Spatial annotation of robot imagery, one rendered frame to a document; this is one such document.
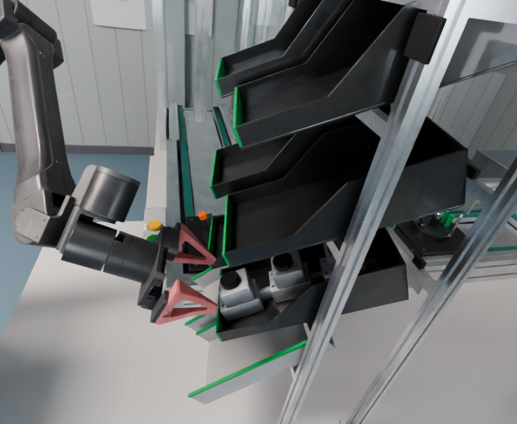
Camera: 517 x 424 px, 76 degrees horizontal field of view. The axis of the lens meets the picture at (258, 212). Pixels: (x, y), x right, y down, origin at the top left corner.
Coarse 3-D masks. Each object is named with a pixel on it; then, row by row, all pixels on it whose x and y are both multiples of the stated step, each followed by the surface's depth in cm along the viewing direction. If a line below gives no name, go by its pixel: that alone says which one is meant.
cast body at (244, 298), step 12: (228, 276) 51; (240, 276) 51; (228, 288) 50; (240, 288) 49; (252, 288) 52; (264, 288) 53; (228, 300) 50; (240, 300) 50; (252, 300) 51; (264, 300) 54; (228, 312) 51; (240, 312) 52; (252, 312) 52
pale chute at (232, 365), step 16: (208, 336) 71; (256, 336) 64; (272, 336) 62; (288, 336) 59; (304, 336) 57; (208, 352) 70; (224, 352) 67; (240, 352) 64; (256, 352) 62; (272, 352) 59; (288, 352) 53; (208, 368) 67; (224, 368) 64; (240, 368) 62; (256, 368) 55; (272, 368) 55; (208, 384) 58; (224, 384) 58; (240, 384) 58; (208, 400) 61
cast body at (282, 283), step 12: (288, 252) 52; (276, 264) 49; (288, 264) 49; (300, 264) 49; (276, 276) 49; (288, 276) 49; (300, 276) 49; (312, 276) 52; (276, 288) 51; (288, 288) 51; (300, 288) 51; (276, 300) 52
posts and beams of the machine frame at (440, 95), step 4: (440, 88) 156; (444, 88) 156; (448, 88) 156; (436, 92) 159; (440, 92) 156; (444, 92) 157; (436, 96) 158; (440, 96) 158; (444, 96) 158; (436, 100) 159; (440, 100) 160; (444, 100) 159; (432, 104) 161; (436, 104) 160; (440, 104) 160; (432, 108) 161; (436, 108) 162; (440, 108) 162; (428, 112) 164; (432, 112) 162; (436, 112) 163; (428, 116) 164; (432, 116) 164; (436, 116) 164
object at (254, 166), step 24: (336, 120) 46; (360, 120) 46; (264, 144) 62; (288, 144) 48; (312, 144) 48; (216, 168) 58; (240, 168) 58; (264, 168) 55; (288, 168) 50; (216, 192) 52
